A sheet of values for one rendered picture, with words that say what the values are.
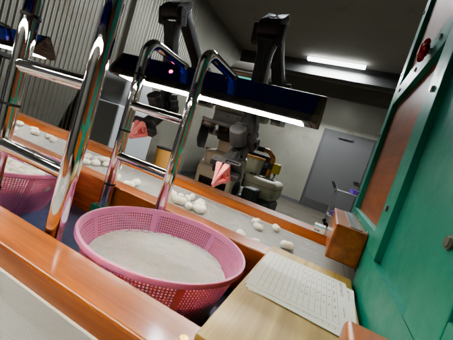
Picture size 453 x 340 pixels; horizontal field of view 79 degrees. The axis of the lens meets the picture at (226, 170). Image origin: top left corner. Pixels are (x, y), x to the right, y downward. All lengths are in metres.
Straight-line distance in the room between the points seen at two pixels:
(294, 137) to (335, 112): 1.21
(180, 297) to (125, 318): 0.10
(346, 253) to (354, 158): 7.17
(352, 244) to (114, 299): 0.43
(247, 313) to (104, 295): 0.15
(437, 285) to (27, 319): 0.34
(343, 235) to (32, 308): 0.48
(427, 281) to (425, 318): 0.03
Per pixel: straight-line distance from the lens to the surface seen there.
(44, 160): 0.44
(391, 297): 0.36
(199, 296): 0.38
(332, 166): 7.71
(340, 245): 0.58
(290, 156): 7.90
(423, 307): 0.28
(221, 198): 0.96
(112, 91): 3.64
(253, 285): 0.38
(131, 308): 0.30
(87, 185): 0.77
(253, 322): 0.32
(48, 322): 0.32
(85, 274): 0.34
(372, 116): 7.96
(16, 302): 0.34
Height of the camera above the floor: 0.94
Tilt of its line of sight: 5 degrees down
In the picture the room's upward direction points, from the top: 18 degrees clockwise
